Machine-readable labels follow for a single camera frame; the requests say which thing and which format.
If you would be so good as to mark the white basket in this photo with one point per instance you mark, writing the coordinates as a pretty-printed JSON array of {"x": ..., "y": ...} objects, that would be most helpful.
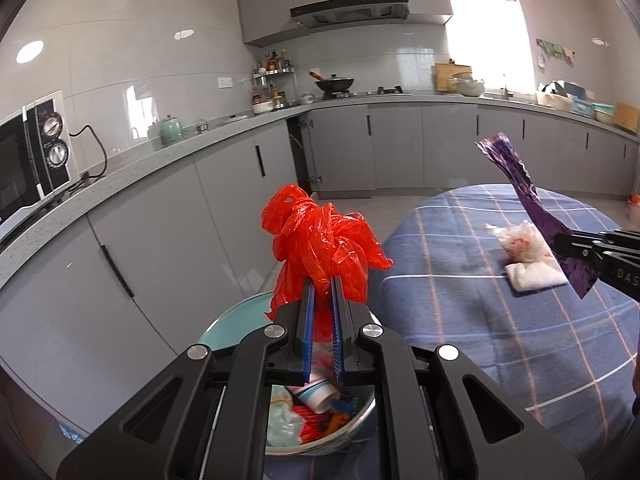
[{"x": 554, "y": 99}]

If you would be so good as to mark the purple foil wrapper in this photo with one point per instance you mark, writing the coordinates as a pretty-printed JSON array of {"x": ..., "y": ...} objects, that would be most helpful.
[{"x": 530, "y": 195}]

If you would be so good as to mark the mint plastic container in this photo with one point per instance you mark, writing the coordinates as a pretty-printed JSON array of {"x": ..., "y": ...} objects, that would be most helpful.
[{"x": 603, "y": 112}]

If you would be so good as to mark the small red object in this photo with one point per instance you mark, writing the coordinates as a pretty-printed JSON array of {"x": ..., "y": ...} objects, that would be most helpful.
[{"x": 634, "y": 205}]

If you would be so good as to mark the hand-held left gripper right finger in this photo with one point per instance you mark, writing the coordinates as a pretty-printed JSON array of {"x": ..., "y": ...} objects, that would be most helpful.
[{"x": 339, "y": 332}]

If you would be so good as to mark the grey pot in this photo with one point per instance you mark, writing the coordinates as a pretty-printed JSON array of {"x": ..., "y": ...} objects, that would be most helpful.
[{"x": 469, "y": 87}]

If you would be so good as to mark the mint green bin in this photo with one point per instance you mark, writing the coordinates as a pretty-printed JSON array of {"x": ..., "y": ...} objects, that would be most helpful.
[{"x": 235, "y": 325}]

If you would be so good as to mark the black range hood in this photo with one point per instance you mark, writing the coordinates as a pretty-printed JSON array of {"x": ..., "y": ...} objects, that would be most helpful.
[{"x": 350, "y": 10}]

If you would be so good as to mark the black and white microwave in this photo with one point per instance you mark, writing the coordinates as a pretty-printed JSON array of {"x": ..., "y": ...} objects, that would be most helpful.
[{"x": 30, "y": 160}]

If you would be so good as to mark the blue plaid tablecloth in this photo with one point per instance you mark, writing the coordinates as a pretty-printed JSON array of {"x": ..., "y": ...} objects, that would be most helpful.
[{"x": 450, "y": 300}]

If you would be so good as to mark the hanging cloths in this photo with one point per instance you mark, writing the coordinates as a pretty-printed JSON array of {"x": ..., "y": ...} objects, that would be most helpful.
[{"x": 555, "y": 50}]

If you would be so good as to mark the white paper cup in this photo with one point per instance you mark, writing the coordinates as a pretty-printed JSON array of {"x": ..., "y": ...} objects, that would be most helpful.
[{"x": 315, "y": 395}]

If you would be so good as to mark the black wok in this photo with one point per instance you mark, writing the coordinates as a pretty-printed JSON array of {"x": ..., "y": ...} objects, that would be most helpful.
[{"x": 336, "y": 84}]

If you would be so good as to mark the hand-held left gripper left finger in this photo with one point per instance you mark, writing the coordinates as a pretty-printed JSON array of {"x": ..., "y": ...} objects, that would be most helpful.
[{"x": 309, "y": 332}]

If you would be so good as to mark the blue storage box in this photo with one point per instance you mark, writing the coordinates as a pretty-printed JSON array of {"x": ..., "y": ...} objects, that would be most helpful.
[{"x": 584, "y": 102}]

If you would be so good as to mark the blue snack packet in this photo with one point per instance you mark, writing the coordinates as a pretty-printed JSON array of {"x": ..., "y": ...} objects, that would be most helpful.
[{"x": 345, "y": 404}]

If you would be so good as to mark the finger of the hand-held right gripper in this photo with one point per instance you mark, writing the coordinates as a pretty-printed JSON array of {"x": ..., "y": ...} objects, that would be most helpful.
[
  {"x": 597, "y": 237},
  {"x": 575, "y": 247}
]

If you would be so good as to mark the crumpled clear plastic bag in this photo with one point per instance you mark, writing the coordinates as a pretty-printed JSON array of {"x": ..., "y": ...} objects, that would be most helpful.
[{"x": 520, "y": 242}]

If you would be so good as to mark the metal spice rack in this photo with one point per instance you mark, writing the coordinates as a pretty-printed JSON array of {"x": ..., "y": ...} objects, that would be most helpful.
[{"x": 272, "y": 85}]

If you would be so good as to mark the grey kitchen counter cabinets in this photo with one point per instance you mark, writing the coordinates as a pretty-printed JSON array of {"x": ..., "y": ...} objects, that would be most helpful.
[{"x": 150, "y": 220}]

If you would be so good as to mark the white wall socket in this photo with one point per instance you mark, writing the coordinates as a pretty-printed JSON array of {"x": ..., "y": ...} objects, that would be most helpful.
[{"x": 225, "y": 82}]

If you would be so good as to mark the gas stove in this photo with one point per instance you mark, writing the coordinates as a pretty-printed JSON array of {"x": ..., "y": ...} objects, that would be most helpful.
[{"x": 380, "y": 92}]

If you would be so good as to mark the red plastic bag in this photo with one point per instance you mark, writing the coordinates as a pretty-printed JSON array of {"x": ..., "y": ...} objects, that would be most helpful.
[{"x": 320, "y": 240}]

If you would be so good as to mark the bright window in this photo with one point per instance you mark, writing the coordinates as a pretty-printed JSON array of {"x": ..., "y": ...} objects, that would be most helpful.
[{"x": 487, "y": 40}]

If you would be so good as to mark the white paper tissue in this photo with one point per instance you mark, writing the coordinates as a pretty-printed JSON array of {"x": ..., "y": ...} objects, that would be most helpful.
[{"x": 535, "y": 277}]

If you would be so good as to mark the wooden cutting board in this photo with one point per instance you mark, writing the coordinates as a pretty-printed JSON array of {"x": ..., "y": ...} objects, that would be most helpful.
[{"x": 442, "y": 75}]

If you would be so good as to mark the green kettle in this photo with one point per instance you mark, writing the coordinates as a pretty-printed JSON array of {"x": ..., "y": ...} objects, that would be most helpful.
[{"x": 171, "y": 132}]

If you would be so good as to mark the brown wooden board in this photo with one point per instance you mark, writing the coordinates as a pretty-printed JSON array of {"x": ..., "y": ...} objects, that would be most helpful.
[{"x": 627, "y": 117}]

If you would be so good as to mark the clear plastic snack bag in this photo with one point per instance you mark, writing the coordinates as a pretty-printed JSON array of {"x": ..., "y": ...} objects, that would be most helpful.
[{"x": 280, "y": 425}]

